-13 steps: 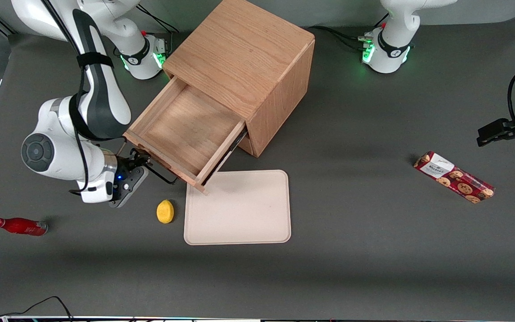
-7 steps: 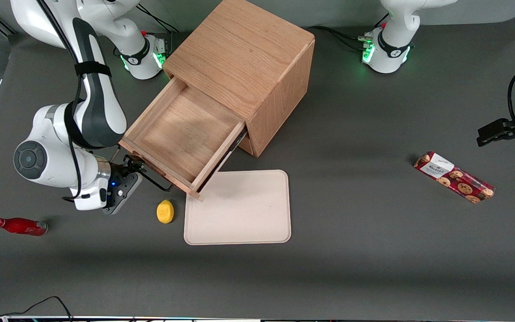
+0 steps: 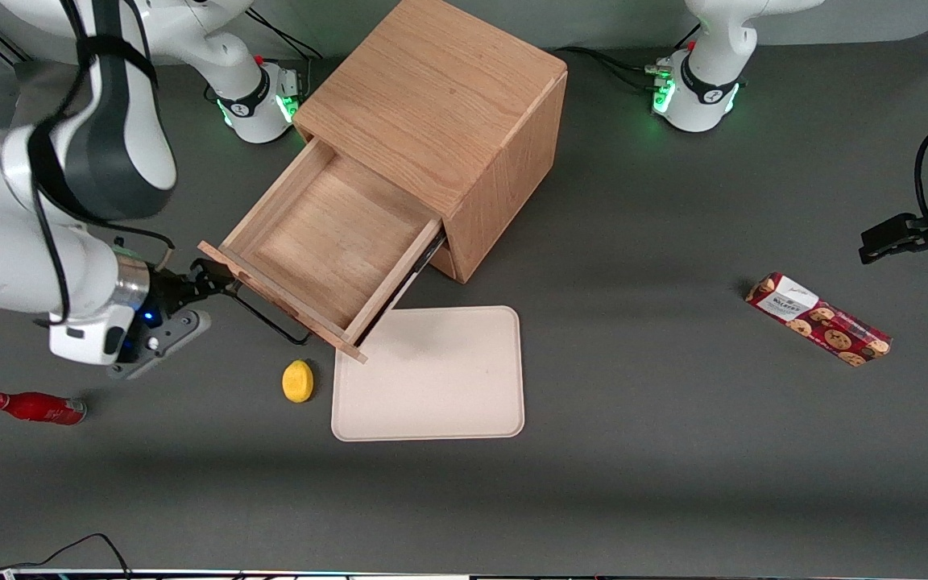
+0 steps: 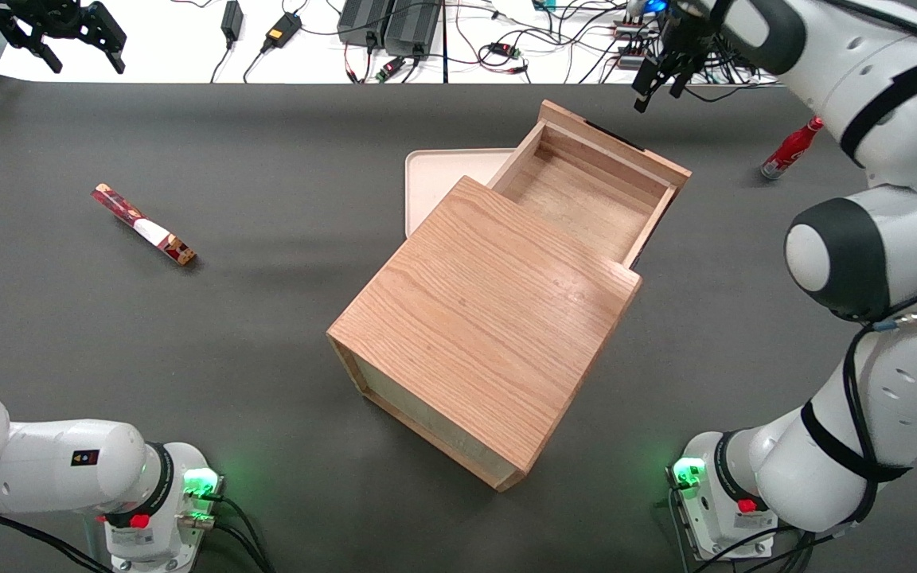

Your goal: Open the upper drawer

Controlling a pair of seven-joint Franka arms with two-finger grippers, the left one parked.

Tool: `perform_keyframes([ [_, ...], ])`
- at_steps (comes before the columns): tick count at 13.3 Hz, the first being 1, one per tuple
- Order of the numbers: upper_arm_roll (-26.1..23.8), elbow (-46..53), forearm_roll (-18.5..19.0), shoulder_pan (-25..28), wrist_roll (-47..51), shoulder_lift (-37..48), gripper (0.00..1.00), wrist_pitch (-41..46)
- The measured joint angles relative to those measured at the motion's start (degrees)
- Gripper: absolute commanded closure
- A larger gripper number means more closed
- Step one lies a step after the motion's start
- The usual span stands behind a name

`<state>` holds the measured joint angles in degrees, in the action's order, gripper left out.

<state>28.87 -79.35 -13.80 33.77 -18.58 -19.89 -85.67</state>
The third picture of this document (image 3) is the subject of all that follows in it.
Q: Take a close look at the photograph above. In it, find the black cable along right arm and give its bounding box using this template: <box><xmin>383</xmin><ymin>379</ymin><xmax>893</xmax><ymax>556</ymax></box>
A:
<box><xmin>27</xmin><ymin>0</ymin><xmax>179</xmax><ymax>327</ymax></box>

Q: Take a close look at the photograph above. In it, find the black cable behind right base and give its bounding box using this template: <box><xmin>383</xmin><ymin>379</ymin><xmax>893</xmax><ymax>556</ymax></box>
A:
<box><xmin>246</xmin><ymin>6</ymin><xmax>326</xmax><ymax>64</ymax></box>

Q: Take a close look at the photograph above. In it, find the black cable behind left base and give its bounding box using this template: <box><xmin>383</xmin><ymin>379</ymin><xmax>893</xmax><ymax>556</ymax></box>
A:
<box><xmin>553</xmin><ymin>45</ymin><xmax>665</xmax><ymax>92</ymax></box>

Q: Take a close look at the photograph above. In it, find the wooden drawer cabinet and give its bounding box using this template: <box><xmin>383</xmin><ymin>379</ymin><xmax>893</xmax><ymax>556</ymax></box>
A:
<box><xmin>293</xmin><ymin>0</ymin><xmax>570</xmax><ymax>284</ymax></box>

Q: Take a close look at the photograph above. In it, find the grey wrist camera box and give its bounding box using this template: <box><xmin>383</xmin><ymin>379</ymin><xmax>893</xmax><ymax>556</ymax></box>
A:
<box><xmin>108</xmin><ymin>310</ymin><xmax>212</xmax><ymax>381</ymax></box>

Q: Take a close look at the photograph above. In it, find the red soda bottle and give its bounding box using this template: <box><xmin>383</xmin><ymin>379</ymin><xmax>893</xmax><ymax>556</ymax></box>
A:
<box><xmin>0</xmin><ymin>391</ymin><xmax>88</xmax><ymax>426</ymax></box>

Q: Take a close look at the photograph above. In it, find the black cable behind base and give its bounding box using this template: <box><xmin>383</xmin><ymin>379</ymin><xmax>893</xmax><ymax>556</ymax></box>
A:
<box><xmin>246</xmin><ymin>6</ymin><xmax>326</xmax><ymax>64</ymax></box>
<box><xmin>553</xmin><ymin>45</ymin><xmax>665</xmax><ymax>92</ymax></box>

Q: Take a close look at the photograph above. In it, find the white rectangular tray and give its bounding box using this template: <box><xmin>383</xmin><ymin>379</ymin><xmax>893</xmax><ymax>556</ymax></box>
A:
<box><xmin>331</xmin><ymin>305</ymin><xmax>526</xmax><ymax>443</ymax></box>

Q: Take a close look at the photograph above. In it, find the yellow lemon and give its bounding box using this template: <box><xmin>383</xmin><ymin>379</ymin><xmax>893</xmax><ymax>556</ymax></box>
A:
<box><xmin>282</xmin><ymin>359</ymin><xmax>315</xmax><ymax>404</ymax></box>

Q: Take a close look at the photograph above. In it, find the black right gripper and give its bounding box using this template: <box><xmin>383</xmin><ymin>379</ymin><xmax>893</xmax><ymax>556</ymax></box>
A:
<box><xmin>144</xmin><ymin>259</ymin><xmax>236</xmax><ymax>327</ymax></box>

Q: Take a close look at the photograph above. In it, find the red cookie box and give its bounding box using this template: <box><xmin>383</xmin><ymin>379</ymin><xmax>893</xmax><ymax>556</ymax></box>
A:
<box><xmin>744</xmin><ymin>272</ymin><xmax>893</xmax><ymax>368</ymax></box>

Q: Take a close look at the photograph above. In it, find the black cable at table edge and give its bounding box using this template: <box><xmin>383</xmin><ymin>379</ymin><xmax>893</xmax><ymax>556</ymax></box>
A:
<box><xmin>0</xmin><ymin>532</ymin><xmax>133</xmax><ymax>580</ymax></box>

